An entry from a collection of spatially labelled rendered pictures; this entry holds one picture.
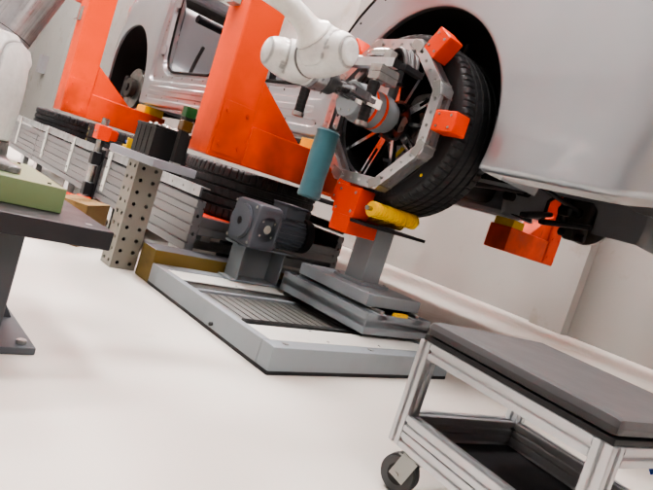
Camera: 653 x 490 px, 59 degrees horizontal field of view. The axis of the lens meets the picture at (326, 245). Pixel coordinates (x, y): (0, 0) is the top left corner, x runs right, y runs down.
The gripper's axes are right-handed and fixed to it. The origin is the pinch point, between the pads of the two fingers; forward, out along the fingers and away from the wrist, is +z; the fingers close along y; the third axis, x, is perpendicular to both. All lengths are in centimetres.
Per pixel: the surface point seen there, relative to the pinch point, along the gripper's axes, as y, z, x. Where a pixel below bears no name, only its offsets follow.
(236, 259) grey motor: -50, 4, -67
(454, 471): 89, -38, -70
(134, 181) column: -73, -35, -49
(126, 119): -253, 25, -23
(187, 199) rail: -79, -9, -51
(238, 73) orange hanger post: -60, -13, 2
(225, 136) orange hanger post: -59, -11, -22
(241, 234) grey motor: -44, -2, -56
